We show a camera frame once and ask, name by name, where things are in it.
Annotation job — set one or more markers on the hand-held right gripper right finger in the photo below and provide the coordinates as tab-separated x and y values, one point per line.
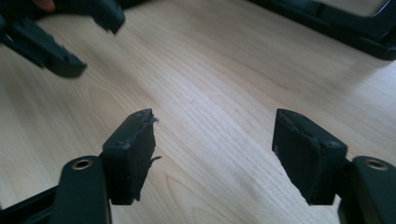
308	161

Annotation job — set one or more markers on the red and black shoe rack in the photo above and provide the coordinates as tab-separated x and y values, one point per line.
373	34

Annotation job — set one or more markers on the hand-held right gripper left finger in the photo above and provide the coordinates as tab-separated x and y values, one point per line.
127	161

